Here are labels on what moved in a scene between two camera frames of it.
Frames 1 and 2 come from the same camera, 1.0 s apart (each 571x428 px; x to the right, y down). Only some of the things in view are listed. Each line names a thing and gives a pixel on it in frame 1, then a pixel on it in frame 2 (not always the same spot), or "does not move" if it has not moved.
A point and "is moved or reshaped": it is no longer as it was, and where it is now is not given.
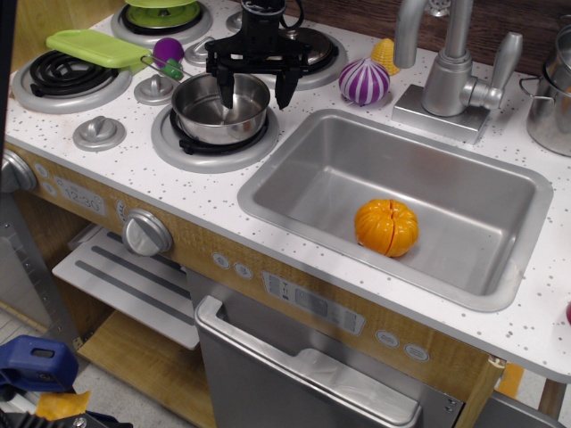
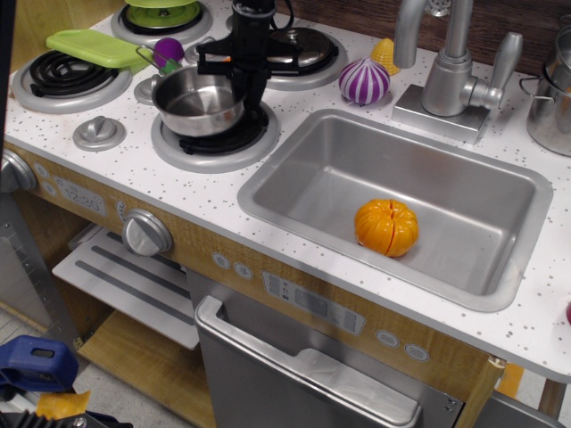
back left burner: x=144 y=36 does not move
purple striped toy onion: x=364 y=80 does not move
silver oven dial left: x=17 y=175 does not move
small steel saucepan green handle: x=202 y=112 is moved or reshaped
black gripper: x=259 y=46 -> x=250 y=53
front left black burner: x=57 y=83 does not move
